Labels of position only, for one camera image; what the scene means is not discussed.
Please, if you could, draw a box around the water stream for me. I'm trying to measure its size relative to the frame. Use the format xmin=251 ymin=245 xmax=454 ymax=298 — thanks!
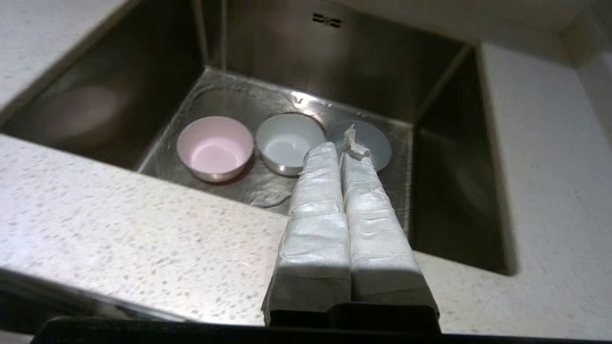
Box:
xmin=220 ymin=0 xmax=228 ymax=115

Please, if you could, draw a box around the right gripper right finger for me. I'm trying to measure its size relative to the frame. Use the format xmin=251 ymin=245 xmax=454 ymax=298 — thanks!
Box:
xmin=339 ymin=125 xmax=440 ymax=320

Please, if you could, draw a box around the white bowl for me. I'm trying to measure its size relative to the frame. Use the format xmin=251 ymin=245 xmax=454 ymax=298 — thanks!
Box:
xmin=255 ymin=113 xmax=327 ymax=176

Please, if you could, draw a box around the stainless steel sink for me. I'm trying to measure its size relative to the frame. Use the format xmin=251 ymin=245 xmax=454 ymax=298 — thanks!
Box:
xmin=0 ymin=0 xmax=519 ymax=276

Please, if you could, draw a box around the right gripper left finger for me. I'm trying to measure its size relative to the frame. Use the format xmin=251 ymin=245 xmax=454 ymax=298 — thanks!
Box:
xmin=261 ymin=141 xmax=352 ymax=327

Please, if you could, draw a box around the pink bowl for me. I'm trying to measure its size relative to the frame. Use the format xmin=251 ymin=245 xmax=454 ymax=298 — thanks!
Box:
xmin=176 ymin=116 xmax=254 ymax=183

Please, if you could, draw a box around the pale blue plate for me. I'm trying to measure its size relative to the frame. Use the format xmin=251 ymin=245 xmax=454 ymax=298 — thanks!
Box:
xmin=327 ymin=120 xmax=393 ymax=172

